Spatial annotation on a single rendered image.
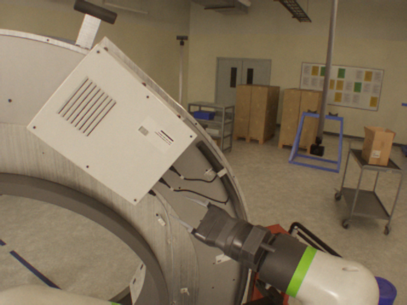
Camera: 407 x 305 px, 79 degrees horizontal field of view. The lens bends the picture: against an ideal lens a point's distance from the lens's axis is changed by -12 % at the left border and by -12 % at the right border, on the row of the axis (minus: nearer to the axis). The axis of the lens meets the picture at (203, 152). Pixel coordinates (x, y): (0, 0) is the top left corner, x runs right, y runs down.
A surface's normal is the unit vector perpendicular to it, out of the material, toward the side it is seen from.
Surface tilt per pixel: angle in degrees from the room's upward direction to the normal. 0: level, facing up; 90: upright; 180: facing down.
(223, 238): 44
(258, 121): 90
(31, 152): 90
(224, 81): 90
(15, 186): 90
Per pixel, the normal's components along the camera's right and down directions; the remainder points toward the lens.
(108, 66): 0.36, 0.29
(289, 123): -0.50, 0.24
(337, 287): -0.51, -0.51
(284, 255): -0.26, -0.55
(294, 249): -0.04, -0.80
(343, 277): -0.37, -0.73
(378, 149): -0.19, 0.29
